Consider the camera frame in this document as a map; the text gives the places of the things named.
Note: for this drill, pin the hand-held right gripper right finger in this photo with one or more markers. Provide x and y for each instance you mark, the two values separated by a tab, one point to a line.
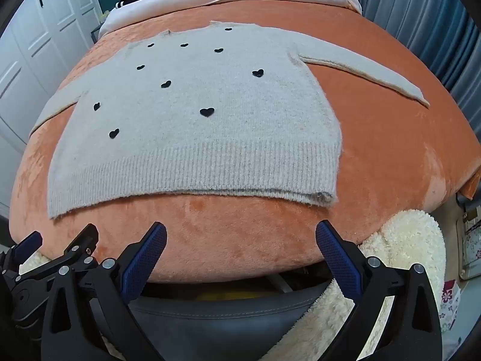
338	259

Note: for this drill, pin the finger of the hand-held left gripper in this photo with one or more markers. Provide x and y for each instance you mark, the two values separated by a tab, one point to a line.
80	241
29	241

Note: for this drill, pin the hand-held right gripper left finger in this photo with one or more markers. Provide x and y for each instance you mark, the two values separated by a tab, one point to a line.
144	263

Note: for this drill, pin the grey sweater with black hearts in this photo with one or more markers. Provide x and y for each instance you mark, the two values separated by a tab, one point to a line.
195	120

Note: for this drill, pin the cream fluffy blanket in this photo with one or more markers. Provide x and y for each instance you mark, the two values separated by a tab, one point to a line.
409	240

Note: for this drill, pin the grey leather seat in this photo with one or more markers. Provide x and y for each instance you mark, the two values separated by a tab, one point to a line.
225	327

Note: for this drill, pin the orange plush blanket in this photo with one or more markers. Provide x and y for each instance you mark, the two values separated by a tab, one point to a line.
375	150

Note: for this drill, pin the floral storage box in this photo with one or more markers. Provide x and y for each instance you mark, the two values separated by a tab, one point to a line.
471	244

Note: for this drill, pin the white wardrobe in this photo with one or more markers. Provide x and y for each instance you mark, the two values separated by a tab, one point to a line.
41	37

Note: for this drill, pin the blue curtain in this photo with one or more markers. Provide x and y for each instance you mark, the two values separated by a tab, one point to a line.
424	22

